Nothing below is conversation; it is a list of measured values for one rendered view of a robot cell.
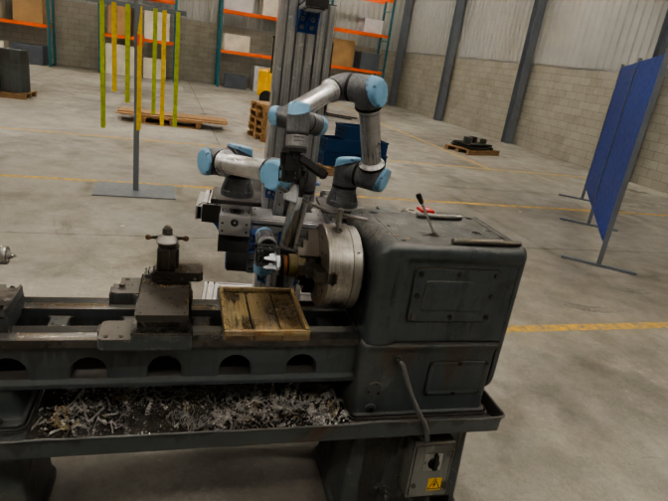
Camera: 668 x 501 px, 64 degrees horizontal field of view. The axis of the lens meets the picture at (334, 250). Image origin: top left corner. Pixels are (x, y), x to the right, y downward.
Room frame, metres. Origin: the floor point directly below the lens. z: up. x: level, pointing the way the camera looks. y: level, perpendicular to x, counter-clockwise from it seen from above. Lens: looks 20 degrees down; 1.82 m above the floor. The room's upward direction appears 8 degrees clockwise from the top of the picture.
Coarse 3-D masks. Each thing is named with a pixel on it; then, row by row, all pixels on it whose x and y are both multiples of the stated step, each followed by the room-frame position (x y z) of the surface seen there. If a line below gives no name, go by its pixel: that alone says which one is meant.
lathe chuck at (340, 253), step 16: (320, 224) 1.90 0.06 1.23; (320, 240) 1.87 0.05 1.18; (336, 240) 1.78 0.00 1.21; (336, 256) 1.74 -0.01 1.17; (352, 256) 1.75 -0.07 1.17; (336, 272) 1.71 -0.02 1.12; (352, 272) 1.73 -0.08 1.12; (320, 288) 1.78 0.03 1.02; (336, 288) 1.71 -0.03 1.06; (320, 304) 1.75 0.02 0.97
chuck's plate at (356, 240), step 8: (352, 232) 1.84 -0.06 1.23; (352, 240) 1.80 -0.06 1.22; (360, 240) 1.81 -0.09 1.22; (360, 248) 1.79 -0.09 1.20; (360, 256) 1.76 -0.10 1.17; (360, 264) 1.75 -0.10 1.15; (360, 272) 1.74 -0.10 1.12; (360, 280) 1.74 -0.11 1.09; (352, 288) 1.73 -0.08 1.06; (360, 288) 1.74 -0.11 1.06; (352, 296) 1.74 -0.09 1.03; (352, 304) 1.77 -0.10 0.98
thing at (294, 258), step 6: (282, 258) 1.79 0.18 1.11; (288, 258) 1.80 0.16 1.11; (294, 258) 1.80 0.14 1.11; (300, 258) 1.82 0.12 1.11; (282, 264) 1.78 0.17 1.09; (288, 264) 1.79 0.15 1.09; (294, 264) 1.79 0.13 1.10; (282, 270) 1.78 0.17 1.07; (288, 270) 1.78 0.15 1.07; (294, 270) 1.78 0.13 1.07; (294, 276) 1.82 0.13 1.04
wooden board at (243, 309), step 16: (224, 288) 1.91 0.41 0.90; (240, 288) 1.93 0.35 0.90; (256, 288) 1.95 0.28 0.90; (272, 288) 1.97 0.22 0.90; (288, 288) 1.99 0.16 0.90; (224, 304) 1.77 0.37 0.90; (240, 304) 1.83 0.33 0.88; (256, 304) 1.85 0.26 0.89; (272, 304) 1.88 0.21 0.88; (288, 304) 1.89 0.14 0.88; (224, 320) 1.65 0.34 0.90; (240, 320) 1.70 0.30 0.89; (256, 320) 1.72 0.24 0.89; (272, 320) 1.74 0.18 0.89; (288, 320) 1.76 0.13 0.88; (304, 320) 1.74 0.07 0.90; (224, 336) 1.58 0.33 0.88; (240, 336) 1.60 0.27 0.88; (256, 336) 1.61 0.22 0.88; (272, 336) 1.63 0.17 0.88; (288, 336) 1.65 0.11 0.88; (304, 336) 1.66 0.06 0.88
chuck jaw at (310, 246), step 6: (318, 228) 1.92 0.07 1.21; (306, 234) 1.91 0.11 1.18; (312, 234) 1.89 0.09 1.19; (318, 234) 1.90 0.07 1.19; (306, 240) 1.90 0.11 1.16; (312, 240) 1.88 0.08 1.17; (318, 240) 1.89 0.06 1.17; (306, 246) 1.86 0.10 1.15; (312, 246) 1.87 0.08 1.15; (318, 246) 1.88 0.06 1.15; (300, 252) 1.84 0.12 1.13; (306, 252) 1.85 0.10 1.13; (312, 252) 1.85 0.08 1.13; (318, 252) 1.86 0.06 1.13
